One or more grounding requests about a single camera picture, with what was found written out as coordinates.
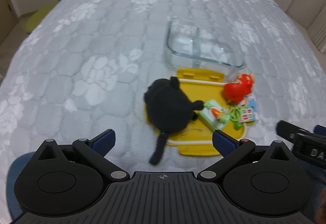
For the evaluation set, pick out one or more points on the black plush cat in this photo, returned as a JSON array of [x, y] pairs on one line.
[[168, 104]]

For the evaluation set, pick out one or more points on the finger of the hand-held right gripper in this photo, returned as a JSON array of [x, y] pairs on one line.
[[290, 127]]

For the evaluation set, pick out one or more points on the clear glass container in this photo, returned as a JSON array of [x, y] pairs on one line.
[[183, 43]]

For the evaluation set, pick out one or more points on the red toy figure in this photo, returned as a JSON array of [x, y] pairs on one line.
[[236, 89]]

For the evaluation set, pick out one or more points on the small green picture book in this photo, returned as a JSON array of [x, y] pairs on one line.
[[214, 112]]

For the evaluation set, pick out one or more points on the green cushion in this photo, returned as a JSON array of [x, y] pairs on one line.
[[38, 16]]

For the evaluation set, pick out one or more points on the yellow container lid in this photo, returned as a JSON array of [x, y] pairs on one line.
[[196, 149]]

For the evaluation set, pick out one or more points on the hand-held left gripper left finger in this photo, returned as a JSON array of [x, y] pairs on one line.
[[104, 138]]

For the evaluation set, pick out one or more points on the colourful printed card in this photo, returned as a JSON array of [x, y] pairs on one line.
[[250, 112]]

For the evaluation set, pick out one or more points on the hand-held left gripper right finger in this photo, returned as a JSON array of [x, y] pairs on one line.
[[224, 144]]

